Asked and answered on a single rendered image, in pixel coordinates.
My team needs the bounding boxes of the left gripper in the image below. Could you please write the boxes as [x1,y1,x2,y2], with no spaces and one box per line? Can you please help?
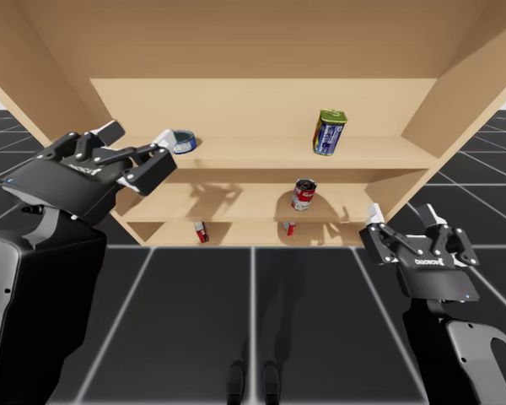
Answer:
[1,120,179,225]

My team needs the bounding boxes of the pale wooden shelf unit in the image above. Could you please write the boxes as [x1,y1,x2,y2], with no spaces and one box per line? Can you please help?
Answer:
[0,0,506,248]

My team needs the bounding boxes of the blue flat can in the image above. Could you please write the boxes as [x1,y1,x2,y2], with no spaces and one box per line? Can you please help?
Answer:
[170,128,198,156]

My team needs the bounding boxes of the red and white can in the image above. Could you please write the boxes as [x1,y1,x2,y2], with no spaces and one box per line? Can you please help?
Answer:
[291,177,319,213]

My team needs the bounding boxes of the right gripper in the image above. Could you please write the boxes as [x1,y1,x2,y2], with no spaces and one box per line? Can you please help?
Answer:
[358,202,482,303]

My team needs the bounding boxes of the green and blue rectangular can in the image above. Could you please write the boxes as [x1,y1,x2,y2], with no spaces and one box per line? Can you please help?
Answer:
[312,107,349,158]

